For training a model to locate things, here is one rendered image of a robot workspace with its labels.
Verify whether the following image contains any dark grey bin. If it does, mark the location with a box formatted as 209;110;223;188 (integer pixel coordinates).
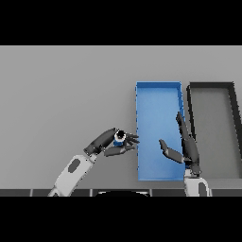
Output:
185;81;242;180

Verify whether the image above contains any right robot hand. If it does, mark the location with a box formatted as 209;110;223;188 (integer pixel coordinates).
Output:
158;111;202;177

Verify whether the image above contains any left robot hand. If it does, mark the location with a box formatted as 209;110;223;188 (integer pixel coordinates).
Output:
82;127;141;158

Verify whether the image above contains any blue pipe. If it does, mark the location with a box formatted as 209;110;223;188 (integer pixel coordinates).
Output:
112;129;128;147

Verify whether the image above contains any blue bin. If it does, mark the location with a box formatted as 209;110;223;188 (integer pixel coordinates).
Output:
135;80;187;182

